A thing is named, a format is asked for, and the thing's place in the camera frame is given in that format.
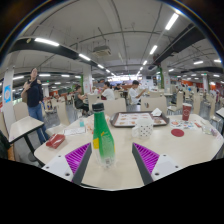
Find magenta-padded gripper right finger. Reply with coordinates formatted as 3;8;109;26
132;142;184;186

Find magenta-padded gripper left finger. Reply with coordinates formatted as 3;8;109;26
41;142;93;186

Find green plastic drink bottle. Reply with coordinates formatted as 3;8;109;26
91;102;117;169

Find white paper slip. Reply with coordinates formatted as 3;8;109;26
63;126;87;136

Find small red box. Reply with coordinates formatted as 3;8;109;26
45;133;66;149

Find white polka dot mug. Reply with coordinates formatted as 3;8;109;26
131;118;154;139

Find flat round red coaster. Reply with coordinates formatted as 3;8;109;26
170;128;185;138

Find dark tray with paper liner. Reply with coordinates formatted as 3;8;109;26
109;110;170;129

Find colourful printed flyer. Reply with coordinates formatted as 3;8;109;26
169;119;201;131

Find person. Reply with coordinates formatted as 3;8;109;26
73;84;90;113
128;79;147;106
99;81;116;101
21;67;50;144

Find red paper cup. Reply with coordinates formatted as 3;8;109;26
181;102;193;122

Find beige canteen chairs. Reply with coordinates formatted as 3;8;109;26
13;89;224;134

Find clear plastic bag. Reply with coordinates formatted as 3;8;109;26
201;124;216;136

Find ceiling air conditioning unit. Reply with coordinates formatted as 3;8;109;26
92;44;113;57

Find ceiling lights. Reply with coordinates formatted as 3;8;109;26
12;12;223;88

